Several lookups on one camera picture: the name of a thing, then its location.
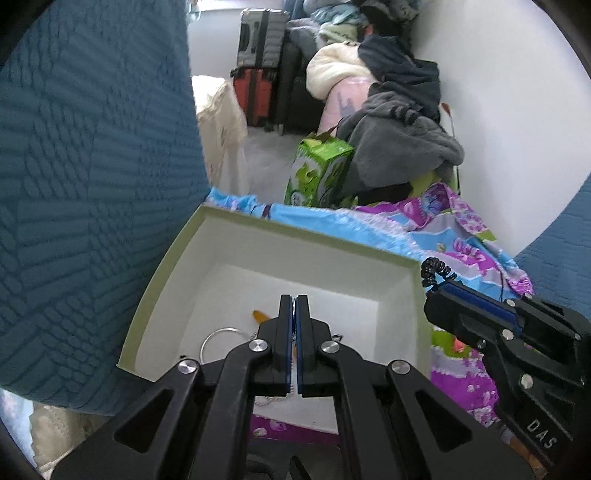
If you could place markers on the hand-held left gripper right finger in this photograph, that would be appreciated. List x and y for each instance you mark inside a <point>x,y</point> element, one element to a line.
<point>301,323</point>

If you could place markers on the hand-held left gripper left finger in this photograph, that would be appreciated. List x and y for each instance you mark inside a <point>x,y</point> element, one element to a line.
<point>288,323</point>

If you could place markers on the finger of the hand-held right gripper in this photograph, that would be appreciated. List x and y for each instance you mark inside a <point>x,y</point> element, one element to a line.
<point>457,318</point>
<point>545,314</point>

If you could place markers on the pale green cardboard box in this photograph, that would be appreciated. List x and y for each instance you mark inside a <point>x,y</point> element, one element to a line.
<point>323,277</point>

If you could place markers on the silver bangle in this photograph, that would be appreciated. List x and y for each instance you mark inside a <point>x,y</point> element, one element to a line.
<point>205,339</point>

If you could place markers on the person's right hand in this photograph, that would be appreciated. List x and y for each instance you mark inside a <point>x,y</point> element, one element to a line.
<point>519,448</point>

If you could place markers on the pink flower ornament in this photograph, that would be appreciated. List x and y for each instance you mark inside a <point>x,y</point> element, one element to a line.
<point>459,344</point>

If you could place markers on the blue textured chair cover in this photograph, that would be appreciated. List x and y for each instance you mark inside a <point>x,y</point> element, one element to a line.
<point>558,258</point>
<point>92,184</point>

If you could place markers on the floral purple blue cloth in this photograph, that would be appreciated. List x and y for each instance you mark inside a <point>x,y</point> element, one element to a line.
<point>369,226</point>

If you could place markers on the green cloth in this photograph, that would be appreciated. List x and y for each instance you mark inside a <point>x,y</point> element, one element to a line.
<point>427,184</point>

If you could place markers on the green printed carton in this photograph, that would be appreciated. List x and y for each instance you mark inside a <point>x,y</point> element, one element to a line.
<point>318,170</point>

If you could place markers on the grey fleece garment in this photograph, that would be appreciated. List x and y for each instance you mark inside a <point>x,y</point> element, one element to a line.
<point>397,138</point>

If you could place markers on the cream lace covered table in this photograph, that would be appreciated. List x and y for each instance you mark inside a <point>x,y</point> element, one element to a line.
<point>217,120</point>

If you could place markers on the pink garment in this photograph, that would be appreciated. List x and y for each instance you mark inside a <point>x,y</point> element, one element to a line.
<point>344,104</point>

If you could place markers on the red suitcase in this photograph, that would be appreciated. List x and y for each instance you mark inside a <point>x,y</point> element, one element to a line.
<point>256,94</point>

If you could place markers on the black suitcase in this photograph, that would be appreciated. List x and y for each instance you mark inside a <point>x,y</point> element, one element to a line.
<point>300,92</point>

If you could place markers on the dark navy garment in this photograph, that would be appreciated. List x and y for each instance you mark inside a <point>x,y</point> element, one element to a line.
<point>406,78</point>

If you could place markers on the beige quilted blanket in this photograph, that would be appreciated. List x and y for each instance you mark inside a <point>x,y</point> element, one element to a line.
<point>64,438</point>

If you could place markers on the cream white jacket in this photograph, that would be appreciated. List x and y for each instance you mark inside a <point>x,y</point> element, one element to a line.
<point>334,64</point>

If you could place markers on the grey suitcase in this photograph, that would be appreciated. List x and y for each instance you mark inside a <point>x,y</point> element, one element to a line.
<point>263,39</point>

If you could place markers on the pile of mixed clothes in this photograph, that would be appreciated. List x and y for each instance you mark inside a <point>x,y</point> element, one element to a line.
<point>351,18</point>

